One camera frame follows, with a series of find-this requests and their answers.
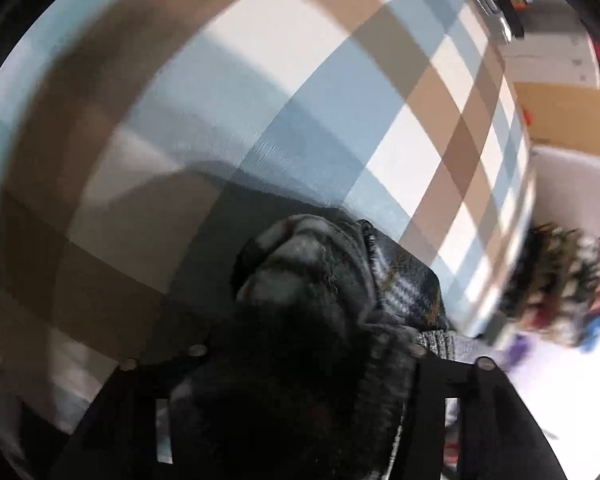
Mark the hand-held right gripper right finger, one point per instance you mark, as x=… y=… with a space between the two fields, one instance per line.
x=432 y=385

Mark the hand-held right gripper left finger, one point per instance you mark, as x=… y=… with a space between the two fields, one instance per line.
x=145 y=380

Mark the plaid fleece cardigan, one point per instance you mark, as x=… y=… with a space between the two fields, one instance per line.
x=305 y=270

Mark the purple cloth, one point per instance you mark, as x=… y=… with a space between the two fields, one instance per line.
x=517 y=349

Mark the shoe rack with shoes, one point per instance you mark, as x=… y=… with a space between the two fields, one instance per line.
x=555 y=280

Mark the brown checkered tablecloth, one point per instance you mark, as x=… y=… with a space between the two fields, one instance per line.
x=280 y=60

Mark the silver suitcase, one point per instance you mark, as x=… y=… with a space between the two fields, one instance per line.
x=485 y=0

